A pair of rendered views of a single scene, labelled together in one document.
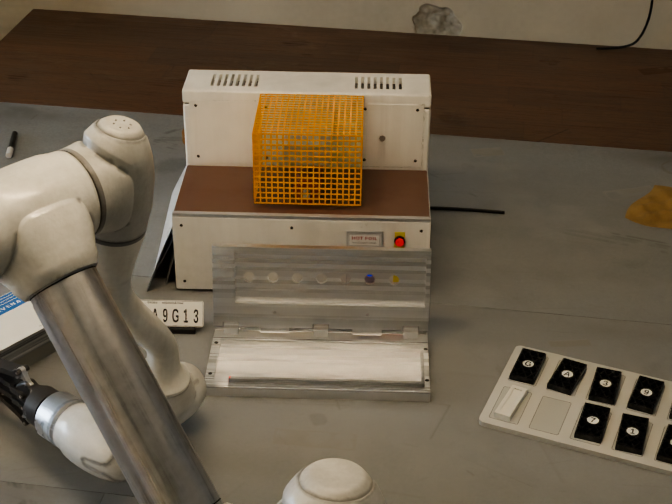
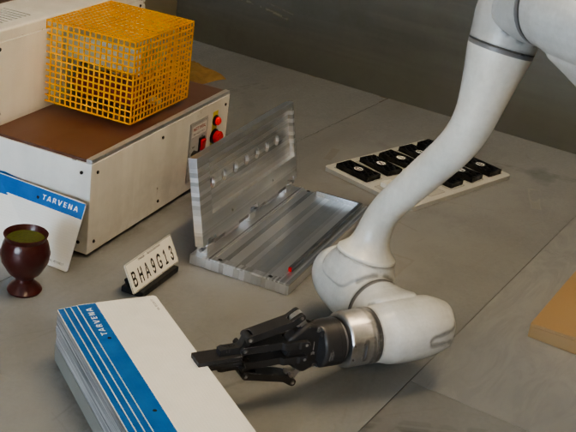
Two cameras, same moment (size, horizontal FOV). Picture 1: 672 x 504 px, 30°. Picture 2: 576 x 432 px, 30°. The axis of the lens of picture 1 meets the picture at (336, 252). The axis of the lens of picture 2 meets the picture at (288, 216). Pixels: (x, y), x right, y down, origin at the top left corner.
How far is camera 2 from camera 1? 2.42 m
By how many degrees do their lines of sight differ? 62
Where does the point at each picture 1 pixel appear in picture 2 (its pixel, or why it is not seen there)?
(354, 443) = (405, 257)
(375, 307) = (275, 171)
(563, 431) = (441, 189)
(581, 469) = (482, 201)
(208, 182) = (44, 132)
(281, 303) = (234, 197)
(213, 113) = (12, 55)
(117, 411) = not seen: outside the picture
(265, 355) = (261, 247)
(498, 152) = not seen: hidden behind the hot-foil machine
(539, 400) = not seen: hidden behind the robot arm
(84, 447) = (432, 327)
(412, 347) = (301, 194)
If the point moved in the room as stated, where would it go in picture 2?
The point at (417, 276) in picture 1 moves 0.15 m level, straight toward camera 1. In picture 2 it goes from (285, 129) to (347, 148)
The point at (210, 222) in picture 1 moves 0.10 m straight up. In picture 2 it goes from (116, 158) to (119, 107)
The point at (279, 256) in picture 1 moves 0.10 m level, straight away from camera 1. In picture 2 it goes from (225, 150) to (178, 138)
